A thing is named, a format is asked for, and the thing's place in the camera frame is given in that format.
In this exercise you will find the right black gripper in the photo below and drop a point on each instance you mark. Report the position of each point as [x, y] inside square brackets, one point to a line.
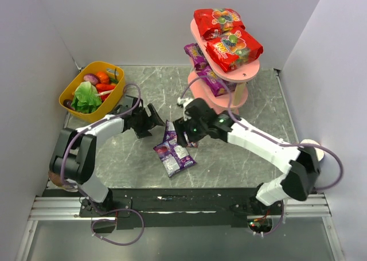
[186, 128]

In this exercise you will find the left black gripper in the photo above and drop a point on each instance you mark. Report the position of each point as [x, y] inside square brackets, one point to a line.
[144, 121]

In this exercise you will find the small purple packet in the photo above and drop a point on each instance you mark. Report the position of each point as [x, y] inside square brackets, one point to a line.
[170, 133]
[174, 157]

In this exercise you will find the purple candy bag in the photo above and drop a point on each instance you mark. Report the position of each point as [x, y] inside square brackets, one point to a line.
[215, 83]
[195, 53]

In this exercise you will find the red candy bag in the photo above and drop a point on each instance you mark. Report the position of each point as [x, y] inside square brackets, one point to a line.
[233, 49]
[212, 23]

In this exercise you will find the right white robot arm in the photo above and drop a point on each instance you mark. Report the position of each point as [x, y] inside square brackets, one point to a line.
[299, 164]

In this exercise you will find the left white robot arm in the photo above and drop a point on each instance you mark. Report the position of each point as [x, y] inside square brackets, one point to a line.
[73, 159]

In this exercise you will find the pink three-tier shelf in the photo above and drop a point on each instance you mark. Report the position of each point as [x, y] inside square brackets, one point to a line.
[240, 76]

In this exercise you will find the yellow plastic basket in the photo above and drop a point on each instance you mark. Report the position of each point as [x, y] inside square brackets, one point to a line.
[107, 105]

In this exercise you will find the toy red carrot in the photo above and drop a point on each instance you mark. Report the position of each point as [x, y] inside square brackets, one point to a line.
[104, 87]

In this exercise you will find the toy orange pumpkin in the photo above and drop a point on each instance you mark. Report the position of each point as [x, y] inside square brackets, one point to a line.
[103, 77]

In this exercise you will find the toy green lettuce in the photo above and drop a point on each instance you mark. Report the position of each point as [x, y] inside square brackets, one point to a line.
[86, 99]

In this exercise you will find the toy purple onion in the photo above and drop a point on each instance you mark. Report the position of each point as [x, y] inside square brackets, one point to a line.
[93, 79]

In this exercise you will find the toy dark eggplant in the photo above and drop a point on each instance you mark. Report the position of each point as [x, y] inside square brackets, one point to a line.
[68, 104]

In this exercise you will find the white toilet paper roll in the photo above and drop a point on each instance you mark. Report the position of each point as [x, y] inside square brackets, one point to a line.
[319, 152]

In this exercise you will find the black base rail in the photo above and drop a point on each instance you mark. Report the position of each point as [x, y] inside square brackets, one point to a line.
[179, 207]

